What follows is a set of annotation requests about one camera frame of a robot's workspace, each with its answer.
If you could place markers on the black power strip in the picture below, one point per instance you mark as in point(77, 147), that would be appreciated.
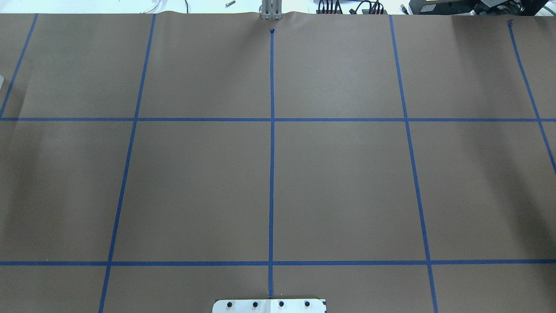
point(353, 7)

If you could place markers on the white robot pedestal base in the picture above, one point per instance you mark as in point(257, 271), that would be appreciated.
point(270, 306)

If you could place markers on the black laptop computer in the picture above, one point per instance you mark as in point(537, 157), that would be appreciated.
point(477, 7)

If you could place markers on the aluminium frame post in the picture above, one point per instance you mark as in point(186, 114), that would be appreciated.
point(271, 10)

